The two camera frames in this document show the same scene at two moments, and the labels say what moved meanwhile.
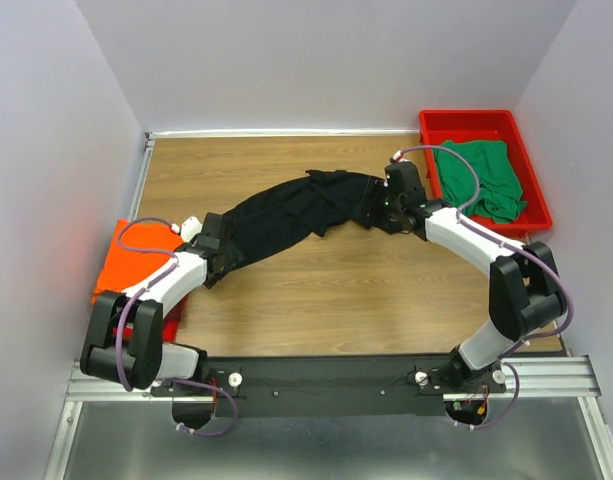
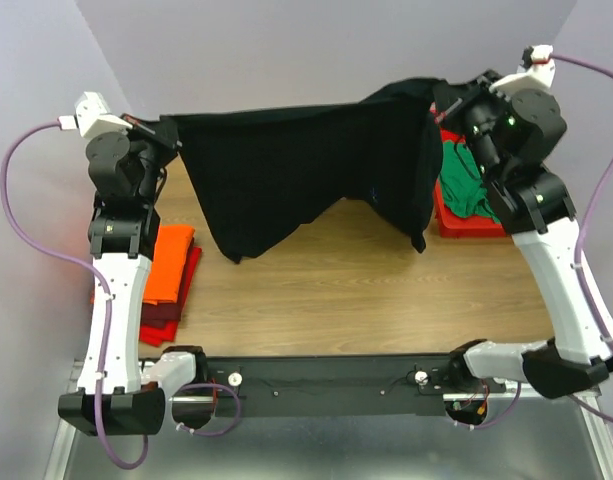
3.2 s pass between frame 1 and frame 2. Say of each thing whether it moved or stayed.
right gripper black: moved
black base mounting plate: stayed
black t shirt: moved
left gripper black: moved
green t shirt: stayed
